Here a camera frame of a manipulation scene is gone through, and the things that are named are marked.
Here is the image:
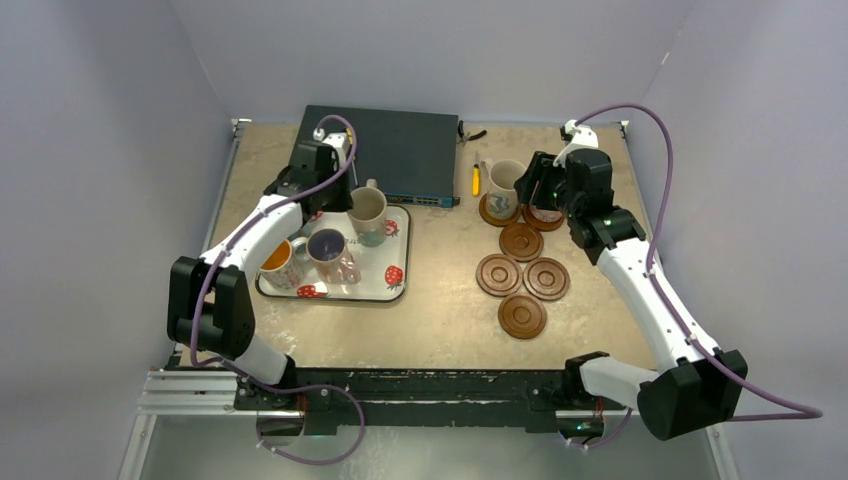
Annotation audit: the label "small yellow screwdriver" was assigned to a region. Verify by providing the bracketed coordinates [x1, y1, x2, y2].
[471, 152, 481, 197]

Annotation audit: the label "white strawberry tray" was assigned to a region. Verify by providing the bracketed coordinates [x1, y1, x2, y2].
[256, 205, 411, 303]

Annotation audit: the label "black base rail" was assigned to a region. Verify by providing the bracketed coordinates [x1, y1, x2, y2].
[234, 367, 624, 441]

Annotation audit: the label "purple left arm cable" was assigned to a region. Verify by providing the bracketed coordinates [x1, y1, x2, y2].
[188, 114, 359, 369]

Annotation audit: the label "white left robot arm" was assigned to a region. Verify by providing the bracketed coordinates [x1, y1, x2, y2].
[166, 133, 353, 409]

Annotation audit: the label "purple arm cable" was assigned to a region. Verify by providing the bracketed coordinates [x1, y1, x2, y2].
[561, 103, 824, 423]
[188, 114, 359, 369]

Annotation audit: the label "purple interior mug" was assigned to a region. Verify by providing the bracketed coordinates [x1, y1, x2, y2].
[306, 229, 361, 285]

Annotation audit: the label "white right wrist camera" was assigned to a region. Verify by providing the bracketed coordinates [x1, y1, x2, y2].
[552, 119, 599, 168]

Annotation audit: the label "pink mug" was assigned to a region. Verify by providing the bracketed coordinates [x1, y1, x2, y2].
[529, 205, 562, 223]

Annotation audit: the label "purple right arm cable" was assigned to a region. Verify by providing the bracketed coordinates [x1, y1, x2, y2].
[561, 103, 824, 423]

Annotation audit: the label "cream floral mug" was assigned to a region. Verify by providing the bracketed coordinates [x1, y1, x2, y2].
[482, 159, 527, 218]

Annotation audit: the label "dark network switch box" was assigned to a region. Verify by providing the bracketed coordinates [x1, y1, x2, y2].
[297, 105, 460, 209]

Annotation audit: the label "wooden coaster front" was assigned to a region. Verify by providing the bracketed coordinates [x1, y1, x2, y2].
[497, 294, 547, 340]

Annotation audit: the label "black handled pliers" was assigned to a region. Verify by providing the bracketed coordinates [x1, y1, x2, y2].
[457, 120, 488, 145]

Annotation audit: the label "orange interior mug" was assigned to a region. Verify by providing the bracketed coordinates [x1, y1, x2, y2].
[259, 237, 307, 290]

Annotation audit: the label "wooden coaster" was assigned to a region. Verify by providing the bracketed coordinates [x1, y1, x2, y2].
[522, 257, 571, 301]
[522, 204, 565, 232]
[497, 294, 547, 340]
[475, 254, 522, 297]
[478, 194, 522, 228]
[499, 222, 544, 262]

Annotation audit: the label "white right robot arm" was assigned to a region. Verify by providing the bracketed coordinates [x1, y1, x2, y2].
[514, 149, 748, 440]

